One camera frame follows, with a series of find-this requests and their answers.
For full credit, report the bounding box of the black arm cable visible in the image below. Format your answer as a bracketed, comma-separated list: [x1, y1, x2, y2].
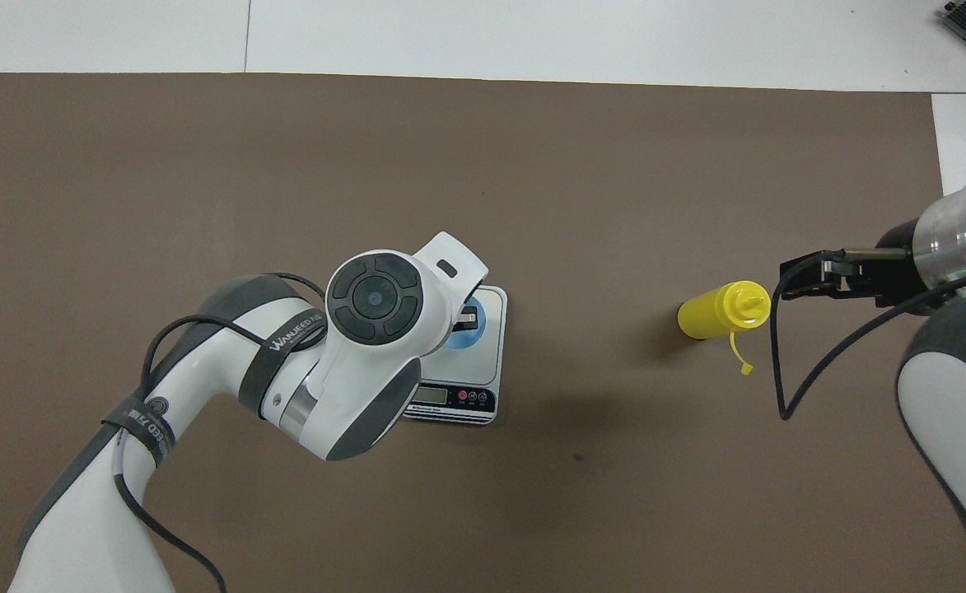
[769, 250, 966, 422]
[112, 272, 329, 593]

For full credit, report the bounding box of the black printed velcro strap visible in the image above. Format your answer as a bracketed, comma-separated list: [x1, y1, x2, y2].
[238, 306, 329, 413]
[102, 397, 177, 469]

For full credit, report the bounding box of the brown table mat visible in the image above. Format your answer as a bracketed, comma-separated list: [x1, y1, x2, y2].
[0, 72, 966, 593]

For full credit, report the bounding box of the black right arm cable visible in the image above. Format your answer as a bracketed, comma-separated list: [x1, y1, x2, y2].
[769, 250, 966, 422]

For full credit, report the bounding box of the yellow squeeze seasoning bottle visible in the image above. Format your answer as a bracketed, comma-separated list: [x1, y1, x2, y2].
[677, 280, 773, 376]

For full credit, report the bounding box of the light blue paper cup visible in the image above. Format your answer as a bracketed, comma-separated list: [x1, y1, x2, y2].
[440, 290, 488, 353]

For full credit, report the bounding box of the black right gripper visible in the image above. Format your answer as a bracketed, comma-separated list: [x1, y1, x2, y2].
[780, 217, 937, 311]

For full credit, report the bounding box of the silver digital kitchen scale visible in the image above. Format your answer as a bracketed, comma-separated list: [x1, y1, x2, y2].
[404, 284, 509, 427]

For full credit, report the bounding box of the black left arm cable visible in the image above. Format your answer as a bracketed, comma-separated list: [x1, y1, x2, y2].
[112, 272, 329, 593]

